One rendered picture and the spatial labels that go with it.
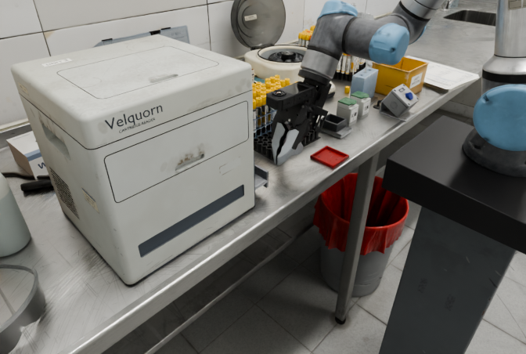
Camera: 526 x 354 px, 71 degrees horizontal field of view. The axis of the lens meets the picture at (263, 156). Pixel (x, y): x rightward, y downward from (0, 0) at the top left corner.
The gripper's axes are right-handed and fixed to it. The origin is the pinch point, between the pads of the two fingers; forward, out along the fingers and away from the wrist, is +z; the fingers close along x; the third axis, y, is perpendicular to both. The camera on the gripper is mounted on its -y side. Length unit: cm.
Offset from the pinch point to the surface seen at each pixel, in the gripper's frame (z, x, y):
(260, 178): 4.1, -1.8, -5.9
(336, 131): -9.6, 1.2, 23.0
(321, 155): -3.2, -2.0, 14.5
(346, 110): -16.1, 3.2, 27.6
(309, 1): -56, 60, 66
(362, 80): -26.3, 6.5, 36.3
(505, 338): 43, -54, 111
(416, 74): -35, -1, 55
